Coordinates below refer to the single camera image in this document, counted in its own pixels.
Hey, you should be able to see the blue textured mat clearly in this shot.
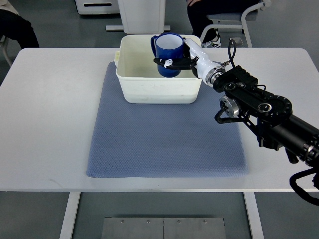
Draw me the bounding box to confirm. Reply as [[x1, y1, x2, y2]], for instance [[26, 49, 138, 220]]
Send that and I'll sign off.
[[87, 63, 248, 178]]

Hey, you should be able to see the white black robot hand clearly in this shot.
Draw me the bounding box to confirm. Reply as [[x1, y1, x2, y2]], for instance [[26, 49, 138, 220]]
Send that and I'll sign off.
[[154, 38, 225, 87]]

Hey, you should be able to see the seated person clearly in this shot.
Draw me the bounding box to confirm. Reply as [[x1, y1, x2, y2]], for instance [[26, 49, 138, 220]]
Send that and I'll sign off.
[[0, 0, 39, 49], [186, 0, 258, 37]]

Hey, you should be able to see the table leg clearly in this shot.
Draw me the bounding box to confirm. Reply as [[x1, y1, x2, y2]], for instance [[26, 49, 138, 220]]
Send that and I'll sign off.
[[59, 192, 81, 239], [243, 192, 264, 239]]

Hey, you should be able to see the grey chair left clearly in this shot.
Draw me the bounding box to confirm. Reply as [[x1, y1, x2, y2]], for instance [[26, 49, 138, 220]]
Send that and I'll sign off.
[[0, 36, 12, 67]]

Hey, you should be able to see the blue mug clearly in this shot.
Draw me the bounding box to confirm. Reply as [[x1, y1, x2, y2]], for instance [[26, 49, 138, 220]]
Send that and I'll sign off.
[[150, 33, 185, 78]]

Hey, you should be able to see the white office chair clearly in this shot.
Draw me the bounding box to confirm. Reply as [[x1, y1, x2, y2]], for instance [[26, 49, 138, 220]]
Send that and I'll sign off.
[[200, 0, 272, 48]]

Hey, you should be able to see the white cabinet with slot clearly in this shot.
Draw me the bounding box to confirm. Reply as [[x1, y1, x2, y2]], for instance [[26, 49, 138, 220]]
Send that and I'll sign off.
[[75, 0, 120, 15]]

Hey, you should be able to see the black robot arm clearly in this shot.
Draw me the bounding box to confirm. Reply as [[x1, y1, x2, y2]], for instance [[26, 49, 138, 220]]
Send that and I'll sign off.
[[207, 40, 319, 206]]

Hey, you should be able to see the white plastic box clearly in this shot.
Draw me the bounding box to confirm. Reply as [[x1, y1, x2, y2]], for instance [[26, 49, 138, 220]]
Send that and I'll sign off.
[[115, 35, 201, 104]]

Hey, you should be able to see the left table leg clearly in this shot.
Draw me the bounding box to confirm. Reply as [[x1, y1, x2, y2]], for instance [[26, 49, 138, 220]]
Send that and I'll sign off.
[[59, 192, 81, 239]]

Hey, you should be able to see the seated person right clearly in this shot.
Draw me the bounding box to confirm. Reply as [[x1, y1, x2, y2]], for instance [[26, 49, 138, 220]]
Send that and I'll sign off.
[[186, 0, 258, 37]]

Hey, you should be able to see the small grey floor plate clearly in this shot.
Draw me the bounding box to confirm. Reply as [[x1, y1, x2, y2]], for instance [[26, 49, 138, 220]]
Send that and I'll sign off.
[[229, 37, 244, 46]]

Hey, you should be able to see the seated person left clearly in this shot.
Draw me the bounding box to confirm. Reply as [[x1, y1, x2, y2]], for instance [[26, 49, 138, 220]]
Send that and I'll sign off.
[[0, 0, 39, 49]]

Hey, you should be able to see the white pedestal column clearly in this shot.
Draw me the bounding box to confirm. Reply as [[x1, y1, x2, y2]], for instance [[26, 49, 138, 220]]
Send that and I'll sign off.
[[105, 0, 170, 34]]

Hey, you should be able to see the right table leg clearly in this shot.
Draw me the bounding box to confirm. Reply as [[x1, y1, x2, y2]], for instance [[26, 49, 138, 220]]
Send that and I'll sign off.
[[243, 192, 264, 239]]

